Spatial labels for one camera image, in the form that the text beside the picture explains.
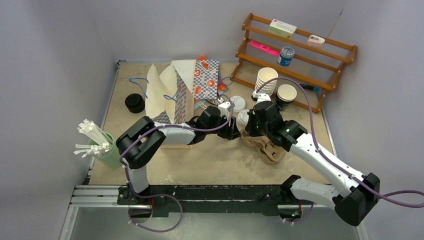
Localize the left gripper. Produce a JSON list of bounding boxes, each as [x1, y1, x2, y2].
[[205, 112, 241, 141]]

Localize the brown pulp cup carrier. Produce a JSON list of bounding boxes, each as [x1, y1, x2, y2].
[[240, 129, 276, 156]]

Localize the checkered paper bag blue handles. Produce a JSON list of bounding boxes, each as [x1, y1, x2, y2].
[[128, 64, 194, 125]]

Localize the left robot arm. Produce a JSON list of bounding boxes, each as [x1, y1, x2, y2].
[[115, 106, 241, 205]]

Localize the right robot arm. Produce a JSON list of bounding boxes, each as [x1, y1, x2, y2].
[[245, 100, 381, 227]]

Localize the white cup lid near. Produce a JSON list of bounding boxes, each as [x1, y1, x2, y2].
[[236, 109, 249, 130]]

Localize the white cup lid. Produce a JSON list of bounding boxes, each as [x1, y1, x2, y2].
[[230, 95, 246, 113], [236, 109, 249, 130]]

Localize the white cup lid far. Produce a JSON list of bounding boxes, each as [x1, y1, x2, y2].
[[230, 95, 246, 113]]

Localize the stack of pulp carriers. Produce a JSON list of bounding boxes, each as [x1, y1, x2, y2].
[[256, 142, 287, 165]]

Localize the dark paper cup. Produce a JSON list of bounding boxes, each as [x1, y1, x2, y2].
[[275, 84, 297, 111]]

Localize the stack of flat paper bags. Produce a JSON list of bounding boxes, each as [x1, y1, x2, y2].
[[171, 57, 229, 109]]

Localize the stack of white paper cups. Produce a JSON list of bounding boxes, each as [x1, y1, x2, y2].
[[254, 67, 279, 96]]

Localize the black blue marker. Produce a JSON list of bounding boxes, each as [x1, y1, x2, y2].
[[299, 83, 321, 93]]

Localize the blue white jar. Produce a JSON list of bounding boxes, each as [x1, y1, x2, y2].
[[277, 46, 295, 66]]

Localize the wooden shelf rack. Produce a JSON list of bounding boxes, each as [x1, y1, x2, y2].
[[230, 13, 358, 114]]

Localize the pink highlighter pen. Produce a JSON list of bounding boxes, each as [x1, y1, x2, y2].
[[249, 40, 280, 57]]

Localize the stack of black lids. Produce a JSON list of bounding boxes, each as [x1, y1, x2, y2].
[[124, 93, 146, 114]]

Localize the white green box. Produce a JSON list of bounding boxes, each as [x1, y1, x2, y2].
[[268, 19, 297, 39]]

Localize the white pink small device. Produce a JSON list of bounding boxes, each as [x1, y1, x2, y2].
[[307, 34, 326, 48]]

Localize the wrapped white straws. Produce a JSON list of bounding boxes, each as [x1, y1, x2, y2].
[[73, 119, 110, 158]]

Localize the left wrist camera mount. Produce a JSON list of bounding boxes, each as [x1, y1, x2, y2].
[[218, 101, 234, 119]]

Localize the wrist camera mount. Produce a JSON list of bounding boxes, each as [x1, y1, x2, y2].
[[218, 101, 234, 119], [251, 90, 271, 103]]

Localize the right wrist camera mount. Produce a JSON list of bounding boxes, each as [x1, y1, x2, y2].
[[251, 90, 271, 103]]

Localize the black aluminium base frame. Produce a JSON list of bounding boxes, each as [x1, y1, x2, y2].
[[69, 183, 335, 221]]

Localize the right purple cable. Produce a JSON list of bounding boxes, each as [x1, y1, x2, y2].
[[255, 77, 424, 226]]

